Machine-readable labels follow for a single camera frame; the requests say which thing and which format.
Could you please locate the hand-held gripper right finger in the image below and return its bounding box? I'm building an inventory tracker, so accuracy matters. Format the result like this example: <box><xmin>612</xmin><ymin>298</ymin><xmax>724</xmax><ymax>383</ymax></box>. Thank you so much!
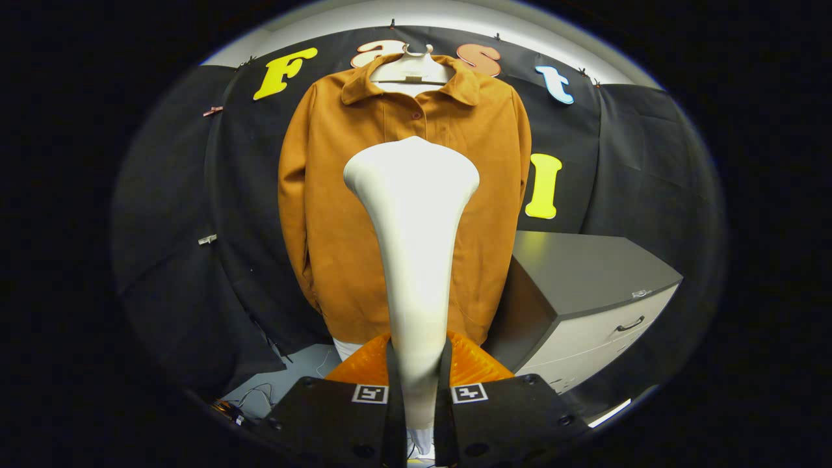
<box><xmin>434</xmin><ymin>333</ymin><xmax>589</xmax><ymax>468</ymax></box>

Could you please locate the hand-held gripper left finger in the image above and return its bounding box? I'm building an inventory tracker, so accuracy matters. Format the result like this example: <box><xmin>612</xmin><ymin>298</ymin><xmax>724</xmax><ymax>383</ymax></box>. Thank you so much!
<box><xmin>253</xmin><ymin>335</ymin><xmax>407</xmax><ymax>468</ymax></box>

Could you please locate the white garment steamer head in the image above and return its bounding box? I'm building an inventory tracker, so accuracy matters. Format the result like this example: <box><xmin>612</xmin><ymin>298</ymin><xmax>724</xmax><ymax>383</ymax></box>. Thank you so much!
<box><xmin>343</xmin><ymin>135</ymin><xmax>480</xmax><ymax>457</ymax></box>

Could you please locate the orange button shirt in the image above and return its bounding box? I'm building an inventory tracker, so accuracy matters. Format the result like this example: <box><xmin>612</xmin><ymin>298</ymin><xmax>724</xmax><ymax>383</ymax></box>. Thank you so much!
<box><xmin>278</xmin><ymin>53</ymin><xmax>532</xmax><ymax>346</ymax></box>

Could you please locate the white steamer hanger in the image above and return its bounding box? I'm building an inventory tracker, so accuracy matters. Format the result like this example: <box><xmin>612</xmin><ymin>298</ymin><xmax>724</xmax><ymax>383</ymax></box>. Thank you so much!
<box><xmin>369</xmin><ymin>43</ymin><xmax>456</xmax><ymax>86</ymax></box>

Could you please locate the grey drawer cabinet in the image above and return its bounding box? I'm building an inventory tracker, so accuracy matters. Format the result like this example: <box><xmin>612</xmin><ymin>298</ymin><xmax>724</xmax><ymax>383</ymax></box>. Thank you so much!
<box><xmin>484</xmin><ymin>231</ymin><xmax>683</xmax><ymax>417</ymax></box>

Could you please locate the black backdrop cloth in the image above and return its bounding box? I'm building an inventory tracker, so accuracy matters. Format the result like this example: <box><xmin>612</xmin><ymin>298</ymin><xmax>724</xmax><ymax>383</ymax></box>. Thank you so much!
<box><xmin>110</xmin><ymin>25</ymin><xmax>725</xmax><ymax>400</ymax></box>

